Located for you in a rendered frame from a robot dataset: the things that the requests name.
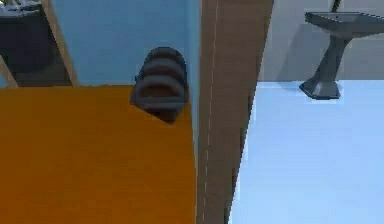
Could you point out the black cabinet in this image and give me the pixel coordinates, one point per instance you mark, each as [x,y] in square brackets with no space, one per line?
[25,40]

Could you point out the grey pedestal sink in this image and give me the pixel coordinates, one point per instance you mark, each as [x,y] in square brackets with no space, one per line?
[328,63]

